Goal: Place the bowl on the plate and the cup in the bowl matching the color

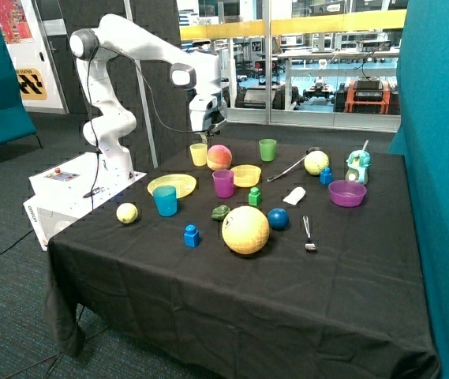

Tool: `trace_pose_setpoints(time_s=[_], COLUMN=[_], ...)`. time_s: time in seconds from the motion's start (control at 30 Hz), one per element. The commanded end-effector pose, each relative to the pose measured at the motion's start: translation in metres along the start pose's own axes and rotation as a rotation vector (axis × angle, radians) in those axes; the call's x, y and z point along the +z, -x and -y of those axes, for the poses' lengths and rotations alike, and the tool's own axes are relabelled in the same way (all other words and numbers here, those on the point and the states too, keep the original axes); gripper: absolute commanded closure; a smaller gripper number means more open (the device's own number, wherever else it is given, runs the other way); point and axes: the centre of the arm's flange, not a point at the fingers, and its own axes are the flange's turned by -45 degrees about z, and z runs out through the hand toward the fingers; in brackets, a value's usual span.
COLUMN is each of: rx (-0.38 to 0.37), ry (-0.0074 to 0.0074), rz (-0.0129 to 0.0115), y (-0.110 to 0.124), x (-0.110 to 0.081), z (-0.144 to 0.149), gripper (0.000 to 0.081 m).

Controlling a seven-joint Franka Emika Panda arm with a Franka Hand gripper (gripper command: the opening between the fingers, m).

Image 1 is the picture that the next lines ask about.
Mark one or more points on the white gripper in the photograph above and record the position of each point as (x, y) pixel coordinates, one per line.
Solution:
(208, 113)

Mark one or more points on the yellow plastic cup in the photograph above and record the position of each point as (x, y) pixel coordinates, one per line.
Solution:
(198, 153)

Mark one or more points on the yellow plastic bowl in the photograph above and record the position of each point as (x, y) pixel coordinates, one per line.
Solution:
(246, 175)

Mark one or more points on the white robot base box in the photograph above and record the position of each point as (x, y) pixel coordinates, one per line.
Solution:
(58, 194)

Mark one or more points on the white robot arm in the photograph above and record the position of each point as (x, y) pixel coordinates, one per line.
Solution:
(116, 36)

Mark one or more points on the magenta plastic cup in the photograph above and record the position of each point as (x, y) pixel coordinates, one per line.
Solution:
(223, 183)

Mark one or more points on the yellow plastic plate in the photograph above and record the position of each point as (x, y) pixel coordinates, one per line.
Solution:
(184, 184)

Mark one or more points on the green plastic cup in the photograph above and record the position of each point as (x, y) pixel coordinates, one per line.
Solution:
(267, 149)

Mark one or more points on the blue plastic cup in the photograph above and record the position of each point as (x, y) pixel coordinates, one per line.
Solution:
(166, 201)

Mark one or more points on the purple plastic bowl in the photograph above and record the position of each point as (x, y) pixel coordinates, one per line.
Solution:
(347, 194)

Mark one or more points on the orange pink soft ball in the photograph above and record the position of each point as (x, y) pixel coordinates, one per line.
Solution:
(219, 157)

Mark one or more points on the green toy pepper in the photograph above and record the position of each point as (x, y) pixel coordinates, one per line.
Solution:
(219, 213)

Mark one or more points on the green toy block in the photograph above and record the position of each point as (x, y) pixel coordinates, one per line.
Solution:
(254, 197)

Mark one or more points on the blue toy block front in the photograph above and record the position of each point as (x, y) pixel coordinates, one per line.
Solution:
(191, 236)

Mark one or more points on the blue toy block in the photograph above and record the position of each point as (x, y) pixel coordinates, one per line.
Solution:
(191, 236)
(326, 176)

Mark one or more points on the large yellow smiley ball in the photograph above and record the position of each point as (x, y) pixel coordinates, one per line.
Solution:
(245, 230)

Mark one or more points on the black ladle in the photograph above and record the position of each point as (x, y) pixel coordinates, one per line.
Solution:
(293, 165)

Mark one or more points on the white folded cloth piece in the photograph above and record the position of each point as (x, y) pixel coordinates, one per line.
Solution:
(295, 196)

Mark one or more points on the dark blue ball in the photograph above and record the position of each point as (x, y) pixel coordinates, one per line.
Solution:
(278, 219)

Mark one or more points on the small yellow ball left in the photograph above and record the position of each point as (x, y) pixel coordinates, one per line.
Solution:
(127, 213)

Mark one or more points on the yellow ball back right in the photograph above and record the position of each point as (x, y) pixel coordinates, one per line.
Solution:
(315, 162)

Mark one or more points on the black marker pen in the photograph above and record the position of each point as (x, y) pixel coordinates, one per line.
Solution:
(93, 192)

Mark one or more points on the blue toy block back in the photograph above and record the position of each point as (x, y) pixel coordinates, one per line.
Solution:
(326, 176)

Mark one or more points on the black tablecloth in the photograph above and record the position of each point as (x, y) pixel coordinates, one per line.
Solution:
(355, 308)

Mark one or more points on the metal fork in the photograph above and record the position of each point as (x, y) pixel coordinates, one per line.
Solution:
(310, 246)

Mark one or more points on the teal toy dispenser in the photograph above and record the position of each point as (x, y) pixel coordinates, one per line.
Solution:
(358, 163)

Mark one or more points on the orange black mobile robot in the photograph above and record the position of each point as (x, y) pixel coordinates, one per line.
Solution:
(368, 95)

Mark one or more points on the yellow black sign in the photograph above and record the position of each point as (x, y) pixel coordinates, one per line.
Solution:
(31, 84)

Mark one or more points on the teal partition right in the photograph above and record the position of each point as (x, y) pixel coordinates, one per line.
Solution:
(423, 139)

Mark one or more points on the red poster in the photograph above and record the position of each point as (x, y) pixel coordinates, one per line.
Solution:
(13, 23)

